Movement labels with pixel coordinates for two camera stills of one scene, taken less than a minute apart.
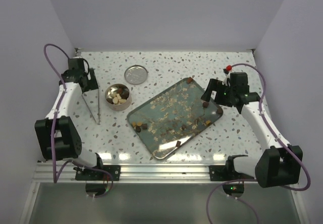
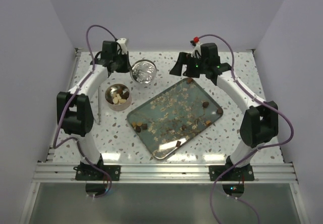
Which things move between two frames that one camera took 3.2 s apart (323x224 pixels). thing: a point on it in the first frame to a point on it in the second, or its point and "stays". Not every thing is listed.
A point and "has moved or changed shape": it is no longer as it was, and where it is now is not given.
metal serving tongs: x=98 y=122 stays
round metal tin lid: x=136 y=74 has moved or changed shape
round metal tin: x=118 y=97 stays
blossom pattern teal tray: x=169 y=120 stays
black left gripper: x=91 y=83 to x=127 y=68
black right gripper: x=215 y=85 to x=182 y=59
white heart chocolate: x=115 y=100 stays
